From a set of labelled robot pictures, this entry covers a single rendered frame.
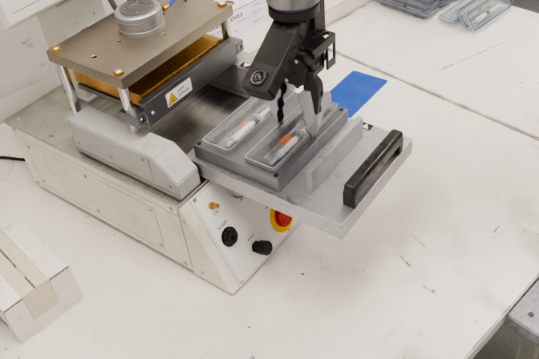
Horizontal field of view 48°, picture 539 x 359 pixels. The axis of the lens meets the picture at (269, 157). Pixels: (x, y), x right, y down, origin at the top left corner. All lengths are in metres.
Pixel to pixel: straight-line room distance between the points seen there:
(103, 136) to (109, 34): 0.17
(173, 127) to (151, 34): 0.18
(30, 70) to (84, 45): 0.58
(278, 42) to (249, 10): 0.83
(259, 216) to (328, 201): 0.23
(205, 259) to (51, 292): 0.26
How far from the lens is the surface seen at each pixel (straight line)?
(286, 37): 0.83
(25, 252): 1.11
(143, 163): 0.98
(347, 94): 1.47
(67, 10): 1.17
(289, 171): 0.90
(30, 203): 1.35
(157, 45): 1.01
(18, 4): 1.08
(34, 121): 1.25
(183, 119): 1.13
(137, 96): 0.99
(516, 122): 1.42
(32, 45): 1.61
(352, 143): 0.95
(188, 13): 1.09
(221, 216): 1.01
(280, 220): 1.09
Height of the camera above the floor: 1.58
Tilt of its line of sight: 40 degrees down
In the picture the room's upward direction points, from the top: 7 degrees counter-clockwise
